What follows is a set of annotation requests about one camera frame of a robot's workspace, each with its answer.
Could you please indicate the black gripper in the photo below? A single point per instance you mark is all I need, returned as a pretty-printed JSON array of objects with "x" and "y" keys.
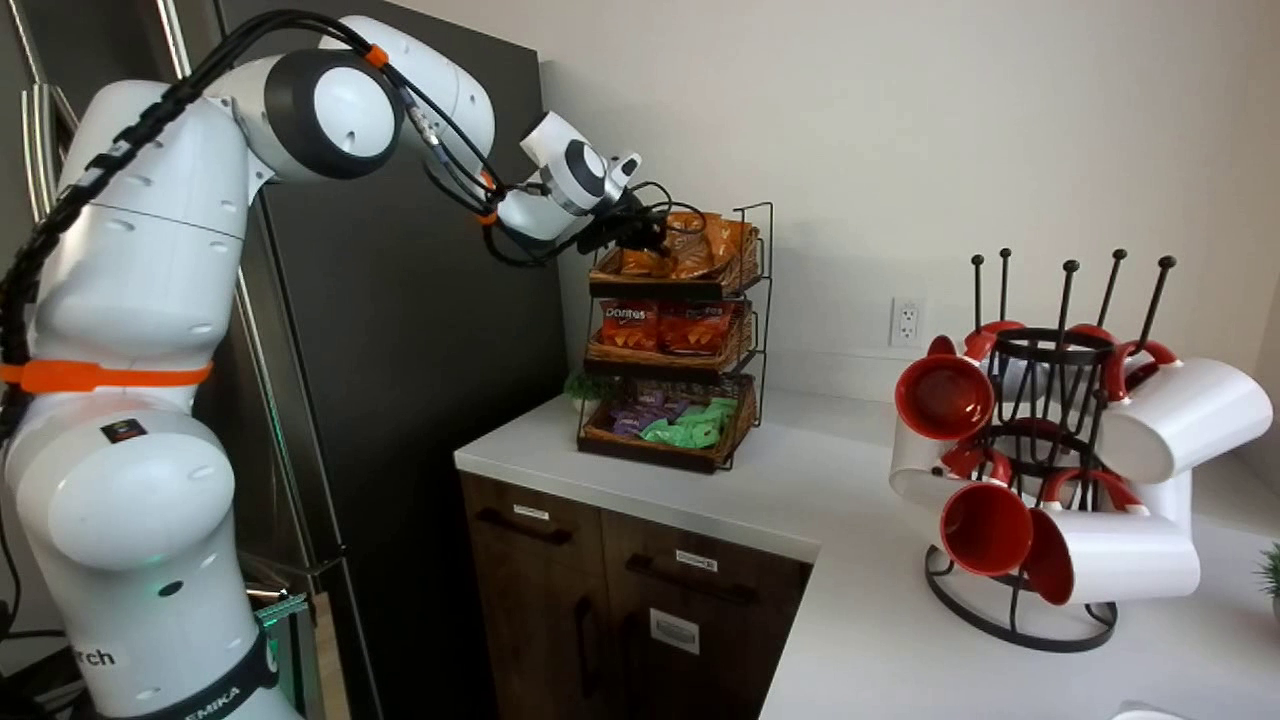
[{"x": 619, "y": 212}]

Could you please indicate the orange chips snack packet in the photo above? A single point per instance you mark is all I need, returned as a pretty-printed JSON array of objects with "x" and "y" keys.
[
  {"x": 699, "y": 240},
  {"x": 650, "y": 265},
  {"x": 742, "y": 240}
]

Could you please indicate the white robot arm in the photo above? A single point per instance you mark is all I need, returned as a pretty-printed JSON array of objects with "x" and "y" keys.
[{"x": 134, "y": 226}]

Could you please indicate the red Doritos chips packet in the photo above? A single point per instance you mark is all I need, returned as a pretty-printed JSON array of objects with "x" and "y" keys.
[
  {"x": 682, "y": 335},
  {"x": 624, "y": 329},
  {"x": 722, "y": 326}
]

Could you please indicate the purple snack bar packet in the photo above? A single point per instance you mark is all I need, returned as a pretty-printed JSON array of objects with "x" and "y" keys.
[
  {"x": 671, "y": 394},
  {"x": 633, "y": 405}
]

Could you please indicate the green snack bar packet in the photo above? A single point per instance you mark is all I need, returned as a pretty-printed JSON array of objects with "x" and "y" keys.
[
  {"x": 660, "y": 433},
  {"x": 705, "y": 423}
]

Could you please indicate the dark wood counter cabinet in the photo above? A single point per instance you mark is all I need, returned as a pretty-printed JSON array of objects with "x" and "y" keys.
[{"x": 586, "y": 625}]

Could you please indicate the wicker basket with orange chips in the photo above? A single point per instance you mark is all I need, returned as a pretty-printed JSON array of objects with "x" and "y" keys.
[{"x": 742, "y": 279}]

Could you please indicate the small green potted plant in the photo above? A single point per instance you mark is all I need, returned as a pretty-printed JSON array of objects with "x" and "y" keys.
[
  {"x": 1275, "y": 578},
  {"x": 582, "y": 390}
]

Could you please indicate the dark grey refrigerator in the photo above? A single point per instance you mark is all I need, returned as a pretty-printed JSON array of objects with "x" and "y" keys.
[{"x": 400, "y": 360}]

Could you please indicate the white mug red inside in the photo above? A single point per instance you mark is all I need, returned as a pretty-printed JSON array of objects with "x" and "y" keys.
[
  {"x": 940, "y": 394},
  {"x": 1194, "y": 415},
  {"x": 1125, "y": 559},
  {"x": 1132, "y": 360},
  {"x": 985, "y": 529},
  {"x": 994, "y": 337}
]

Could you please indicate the white cabinet door label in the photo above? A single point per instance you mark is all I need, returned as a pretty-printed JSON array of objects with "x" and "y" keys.
[{"x": 674, "y": 634}]

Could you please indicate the green plastic bin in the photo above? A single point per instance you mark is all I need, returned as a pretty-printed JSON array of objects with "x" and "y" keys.
[{"x": 282, "y": 645}]

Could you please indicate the white wall outlet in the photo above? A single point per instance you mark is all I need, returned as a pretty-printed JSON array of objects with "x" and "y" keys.
[{"x": 905, "y": 320}]

